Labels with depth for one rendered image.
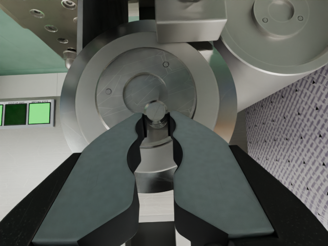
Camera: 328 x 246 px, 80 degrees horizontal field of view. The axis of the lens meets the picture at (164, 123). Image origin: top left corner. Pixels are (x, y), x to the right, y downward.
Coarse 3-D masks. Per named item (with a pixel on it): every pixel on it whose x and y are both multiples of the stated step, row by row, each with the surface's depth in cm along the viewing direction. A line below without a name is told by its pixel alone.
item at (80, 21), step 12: (84, 0) 19; (96, 0) 22; (108, 0) 28; (84, 12) 19; (96, 12) 22; (108, 12) 27; (120, 12) 35; (84, 24) 19; (96, 24) 22; (108, 24) 27; (84, 36) 19; (96, 36) 22
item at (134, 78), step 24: (144, 48) 15; (120, 72) 15; (144, 72) 15; (168, 72) 15; (96, 96) 14; (120, 96) 14; (144, 96) 14; (168, 96) 14; (192, 96) 14; (120, 120) 14; (144, 144) 14
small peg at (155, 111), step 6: (150, 102) 11; (156, 102) 11; (162, 102) 11; (144, 108) 11; (150, 108) 11; (156, 108) 11; (162, 108) 11; (144, 114) 11; (150, 114) 11; (156, 114) 11; (162, 114) 11; (150, 120) 11; (156, 120) 11; (162, 120) 11; (156, 126) 13; (162, 126) 13
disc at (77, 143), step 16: (112, 32) 17; (128, 32) 17; (96, 48) 17; (208, 48) 17; (80, 64) 17; (224, 64) 17; (64, 80) 17; (224, 80) 16; (64, 96) 16; (224, 96) 16; (64, 112) 16; (224, 112) 16; (64, 128) 16; (224, 128) 16; (80, 144) 16; (160, 144) 16; (144, 176) 15; (160, 176) 15; (144, 192) 15; (160, 192) 15
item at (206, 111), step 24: (120, 48) 16; (168, 48) 16; (192, 48) 16; (96, 72) 16; (192, 72) 16; (216, 96) 16; (96, 120) 15; (216, 120) 15; (168, 144) 15; (144, 168) 15; (168, 168) 15
